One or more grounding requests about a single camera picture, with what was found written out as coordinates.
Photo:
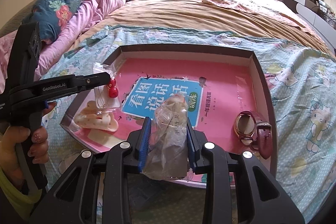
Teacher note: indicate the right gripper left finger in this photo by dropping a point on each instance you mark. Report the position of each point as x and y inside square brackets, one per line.
[74, 197]

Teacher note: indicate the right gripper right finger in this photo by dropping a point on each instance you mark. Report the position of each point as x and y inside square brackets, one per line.
[241, 177]

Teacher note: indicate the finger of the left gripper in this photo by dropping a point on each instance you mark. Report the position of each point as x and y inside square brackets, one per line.
[75, 84]

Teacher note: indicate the bagged red cherry earrings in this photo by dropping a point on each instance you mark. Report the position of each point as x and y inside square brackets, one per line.
[106, 96]

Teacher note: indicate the maroon strap wristwatch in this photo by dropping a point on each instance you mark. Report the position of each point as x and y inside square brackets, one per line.
[254, 132]

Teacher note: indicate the clear bag dark hairpiece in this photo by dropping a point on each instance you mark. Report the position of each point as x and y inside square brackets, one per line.
[167, 156]

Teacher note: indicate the blue small box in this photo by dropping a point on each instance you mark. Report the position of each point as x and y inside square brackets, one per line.
[144, 192]

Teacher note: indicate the person left hand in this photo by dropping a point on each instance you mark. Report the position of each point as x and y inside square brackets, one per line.
[17, 140]

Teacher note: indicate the green yellow trousers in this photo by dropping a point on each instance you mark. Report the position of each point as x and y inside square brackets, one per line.
[21, 203]

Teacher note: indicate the dark floral pillow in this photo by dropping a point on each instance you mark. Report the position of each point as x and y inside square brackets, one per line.
[52, 16]

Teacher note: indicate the pink quilt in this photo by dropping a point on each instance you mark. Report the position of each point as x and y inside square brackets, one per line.
[89, 13]

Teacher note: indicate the pink Chinese workbook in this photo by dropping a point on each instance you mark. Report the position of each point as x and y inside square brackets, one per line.
[173, 94]

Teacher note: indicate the dark cardboard tray box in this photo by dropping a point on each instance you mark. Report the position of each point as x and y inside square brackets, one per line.
[186, 52]

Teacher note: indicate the hello kitty blue bedsheet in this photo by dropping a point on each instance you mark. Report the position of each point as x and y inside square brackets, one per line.
[302, 86]

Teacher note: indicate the tan bed blanket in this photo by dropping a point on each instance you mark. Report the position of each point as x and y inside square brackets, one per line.
[195, 14]

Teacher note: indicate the pink thin blanket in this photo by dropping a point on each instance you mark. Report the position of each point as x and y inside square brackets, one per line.
[271, 9]

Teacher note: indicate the white grey vanity desk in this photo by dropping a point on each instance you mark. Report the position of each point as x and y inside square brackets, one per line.
[308, 11]

